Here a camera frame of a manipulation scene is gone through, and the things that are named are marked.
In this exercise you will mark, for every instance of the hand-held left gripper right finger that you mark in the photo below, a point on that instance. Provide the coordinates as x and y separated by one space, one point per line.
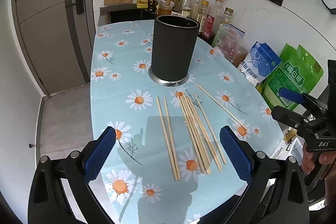
236 155

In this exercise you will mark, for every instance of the clear packaged snack bag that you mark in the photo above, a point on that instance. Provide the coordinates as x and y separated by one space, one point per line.
228 39

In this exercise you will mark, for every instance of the jar with brown contents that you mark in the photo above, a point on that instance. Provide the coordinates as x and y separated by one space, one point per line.
240 56

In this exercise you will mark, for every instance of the grey door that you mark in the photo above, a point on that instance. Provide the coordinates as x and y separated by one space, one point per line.
52 29

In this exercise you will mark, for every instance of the black cylindrical utensil holder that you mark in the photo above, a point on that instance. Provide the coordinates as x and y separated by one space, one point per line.
170 56

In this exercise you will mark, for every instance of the person's right hand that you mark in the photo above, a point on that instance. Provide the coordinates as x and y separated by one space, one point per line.
307 161

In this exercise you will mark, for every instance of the yellow bristle brush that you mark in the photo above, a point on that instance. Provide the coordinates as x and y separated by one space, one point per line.
288 135

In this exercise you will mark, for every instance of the row of condiment bottles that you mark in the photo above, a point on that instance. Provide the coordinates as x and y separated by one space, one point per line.
207 19

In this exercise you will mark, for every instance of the black kitchen sink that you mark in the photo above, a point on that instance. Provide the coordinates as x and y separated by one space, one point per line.
123 15

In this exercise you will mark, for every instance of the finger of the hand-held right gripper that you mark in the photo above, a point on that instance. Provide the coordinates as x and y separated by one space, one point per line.
288 94
286 114

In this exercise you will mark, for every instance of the green bag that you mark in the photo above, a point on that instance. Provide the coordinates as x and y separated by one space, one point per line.
294 74

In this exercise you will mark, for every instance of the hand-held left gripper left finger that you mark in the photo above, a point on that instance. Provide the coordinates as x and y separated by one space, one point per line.
101 154

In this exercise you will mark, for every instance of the blue and white bag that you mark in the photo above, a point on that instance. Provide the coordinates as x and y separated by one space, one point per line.
258 61

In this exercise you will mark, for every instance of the pile of wooden chopsticks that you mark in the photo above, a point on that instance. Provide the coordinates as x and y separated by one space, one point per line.
194 134

